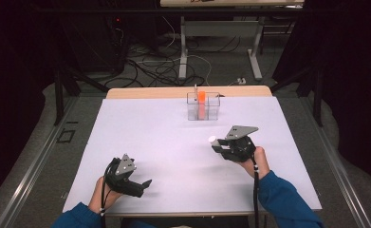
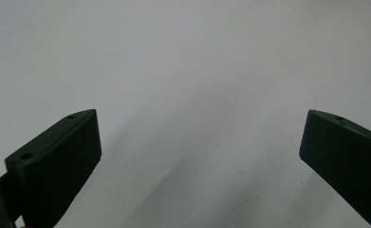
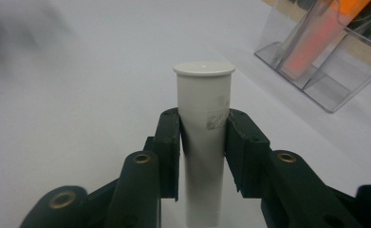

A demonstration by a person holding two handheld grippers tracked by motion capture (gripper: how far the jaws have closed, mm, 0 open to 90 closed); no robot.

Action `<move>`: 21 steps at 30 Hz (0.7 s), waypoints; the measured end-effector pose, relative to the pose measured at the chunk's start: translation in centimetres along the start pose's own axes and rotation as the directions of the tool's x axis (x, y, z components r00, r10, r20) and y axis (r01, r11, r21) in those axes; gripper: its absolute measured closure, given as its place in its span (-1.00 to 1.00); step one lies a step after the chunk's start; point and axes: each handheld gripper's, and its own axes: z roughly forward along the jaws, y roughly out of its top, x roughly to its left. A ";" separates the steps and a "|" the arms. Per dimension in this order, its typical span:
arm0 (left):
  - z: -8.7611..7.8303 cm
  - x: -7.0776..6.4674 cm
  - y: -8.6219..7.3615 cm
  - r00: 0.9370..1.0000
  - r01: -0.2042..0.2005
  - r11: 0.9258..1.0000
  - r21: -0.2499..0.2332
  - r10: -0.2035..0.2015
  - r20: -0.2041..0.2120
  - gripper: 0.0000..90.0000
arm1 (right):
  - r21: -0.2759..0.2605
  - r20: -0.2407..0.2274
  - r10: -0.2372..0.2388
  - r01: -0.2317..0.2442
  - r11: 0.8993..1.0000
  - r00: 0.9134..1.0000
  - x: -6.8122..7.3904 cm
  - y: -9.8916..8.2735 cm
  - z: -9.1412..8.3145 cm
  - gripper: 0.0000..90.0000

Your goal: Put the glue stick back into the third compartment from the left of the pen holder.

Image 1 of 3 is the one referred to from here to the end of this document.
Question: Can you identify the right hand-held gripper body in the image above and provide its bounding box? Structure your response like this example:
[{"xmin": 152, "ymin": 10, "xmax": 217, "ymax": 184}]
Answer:
[{"xmin": 220, "ymin": 125, "xmax": 259, "ymax": 163}]

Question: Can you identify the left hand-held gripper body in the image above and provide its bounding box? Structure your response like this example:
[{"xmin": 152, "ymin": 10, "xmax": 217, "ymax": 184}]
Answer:
[{"xmin": 104, "ymin": 153, "xmax": 144, "ymax": 198}]

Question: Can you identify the clear plastic organizer box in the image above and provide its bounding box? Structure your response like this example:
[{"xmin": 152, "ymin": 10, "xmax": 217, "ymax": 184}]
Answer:
[{"xmin": 186, "ymin": 91, "xmax": 221, "ymax": 122}]

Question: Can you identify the orange highlighter pen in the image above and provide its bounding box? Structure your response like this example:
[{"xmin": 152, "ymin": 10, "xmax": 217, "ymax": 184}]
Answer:
[{"xmin": 197, "ymin": 90, "xmax": 207, "ymax": 121}]

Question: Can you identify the person's right hand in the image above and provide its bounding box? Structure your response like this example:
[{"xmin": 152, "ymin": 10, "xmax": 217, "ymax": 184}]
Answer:
[{"xmin": 236, "ymin": 145, "xmax": 271, "ymax": 181}]

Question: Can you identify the person's left hand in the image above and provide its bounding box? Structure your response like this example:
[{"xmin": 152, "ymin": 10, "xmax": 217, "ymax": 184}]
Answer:
[{"xmin": 88, "ymin": 176, "xmax": 123, "ymax": 215}]

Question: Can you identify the white table cover sheet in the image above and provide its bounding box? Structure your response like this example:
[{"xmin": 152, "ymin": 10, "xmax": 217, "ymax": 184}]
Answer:
[{"xmin": 62, "ymin": 96, "xmax": 323, "ymax": 214}]

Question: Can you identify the black metal stand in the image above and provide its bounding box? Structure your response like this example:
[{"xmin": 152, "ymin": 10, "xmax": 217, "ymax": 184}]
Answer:
[
  {"xmin": 269, "ymin": 61, "xmax": 325, "ymax": 128},
  {"xmin": 53, "ymin": 60, "xmax": 110, "ymax": 126}
]

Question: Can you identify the background table with metal legs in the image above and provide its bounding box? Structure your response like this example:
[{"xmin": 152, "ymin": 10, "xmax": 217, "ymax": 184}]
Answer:
[{"xmin": 159, "ymin": 0, "xmax": 306, "ymax": 81}]

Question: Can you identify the dark cabinet with red light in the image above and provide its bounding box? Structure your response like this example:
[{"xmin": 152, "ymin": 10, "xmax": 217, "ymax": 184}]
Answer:
[{"xmin": 61, "ymin": 12, "xmax": 129, "ymax": 74}]

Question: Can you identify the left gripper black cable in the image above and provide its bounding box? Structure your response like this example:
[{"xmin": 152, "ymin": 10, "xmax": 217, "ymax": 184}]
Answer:
[{"xmin": 100, "ymin": 157, "xmax": 120, "ymax": 228}]

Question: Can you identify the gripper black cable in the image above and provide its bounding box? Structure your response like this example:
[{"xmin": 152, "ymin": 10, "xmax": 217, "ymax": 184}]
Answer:
[
  {"xmin": 250, "ymin": 154, "xmax": 261, "ymax": 228},
  {"xmin": 100, "ymin": 157, "xmax": 120, "ymax": 228}
]

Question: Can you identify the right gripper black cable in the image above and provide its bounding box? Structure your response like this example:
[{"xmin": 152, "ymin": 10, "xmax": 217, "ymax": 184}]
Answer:
[{"xmin": 250, "ymin": 154, "xmax": 261, "ymax": 228}]

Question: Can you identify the white floor cable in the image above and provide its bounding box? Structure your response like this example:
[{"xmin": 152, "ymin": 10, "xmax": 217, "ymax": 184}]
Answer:
[{"xmin": 137, "ymin": 15, "xmax": 213, "ymax": 86}]

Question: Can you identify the metal floor rail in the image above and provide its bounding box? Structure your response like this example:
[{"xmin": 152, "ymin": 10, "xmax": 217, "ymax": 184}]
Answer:
[
  {"xmin": 300, "ymin": 94, "xmax": 369, "ymax": 228},
  {"xmin": 0, "ymin": 96, "xmax": 78, "ymax": 228}
]

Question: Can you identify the tangle of black floor cables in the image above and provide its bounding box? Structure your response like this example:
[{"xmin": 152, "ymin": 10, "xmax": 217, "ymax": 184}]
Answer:
[{"xmin": 105, "ymin": 34, "xmax": 248, "ymax": 89}]

